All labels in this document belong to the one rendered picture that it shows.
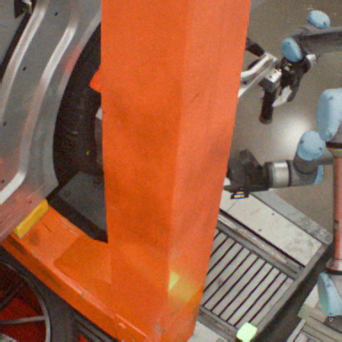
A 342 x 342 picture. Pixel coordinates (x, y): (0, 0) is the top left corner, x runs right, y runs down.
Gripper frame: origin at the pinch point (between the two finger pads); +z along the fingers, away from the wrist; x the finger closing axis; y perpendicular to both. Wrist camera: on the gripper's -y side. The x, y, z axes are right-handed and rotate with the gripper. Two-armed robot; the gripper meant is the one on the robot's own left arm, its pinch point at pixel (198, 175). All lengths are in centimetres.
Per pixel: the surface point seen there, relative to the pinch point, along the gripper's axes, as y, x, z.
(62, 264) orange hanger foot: 10.6, -17.9, 37.8
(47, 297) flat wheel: 32, -18, 45
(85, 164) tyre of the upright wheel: 7.6, 11.6, 29.2
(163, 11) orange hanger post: -102, -41, 17
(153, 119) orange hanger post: -78, -41, 18
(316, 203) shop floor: 83, 37, -60
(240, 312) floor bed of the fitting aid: 77, -9, -20
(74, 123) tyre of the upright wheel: -11.3, 11.6, 31.3
